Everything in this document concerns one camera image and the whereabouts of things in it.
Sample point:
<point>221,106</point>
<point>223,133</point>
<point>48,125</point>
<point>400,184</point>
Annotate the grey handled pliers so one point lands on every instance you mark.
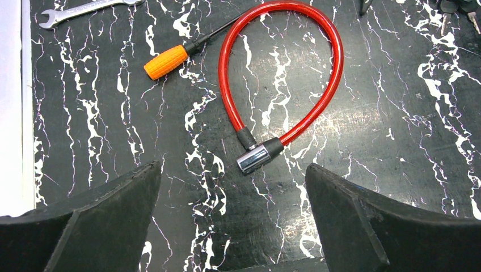
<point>364,6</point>

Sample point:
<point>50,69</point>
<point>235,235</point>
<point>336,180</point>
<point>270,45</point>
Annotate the black key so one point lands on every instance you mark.
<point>450,7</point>

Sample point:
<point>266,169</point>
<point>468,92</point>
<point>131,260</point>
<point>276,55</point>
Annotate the orange handled screwdriver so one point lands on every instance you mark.
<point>170,59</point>

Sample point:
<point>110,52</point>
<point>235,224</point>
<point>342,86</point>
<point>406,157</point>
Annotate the silver open-end wrench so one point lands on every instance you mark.
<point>55,17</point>

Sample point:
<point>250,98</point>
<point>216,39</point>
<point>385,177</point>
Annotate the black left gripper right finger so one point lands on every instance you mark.
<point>361,230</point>

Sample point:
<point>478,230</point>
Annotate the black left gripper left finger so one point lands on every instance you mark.
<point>101,229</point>

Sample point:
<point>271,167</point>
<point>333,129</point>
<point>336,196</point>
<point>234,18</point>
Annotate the red cable lock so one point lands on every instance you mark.
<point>258,155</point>

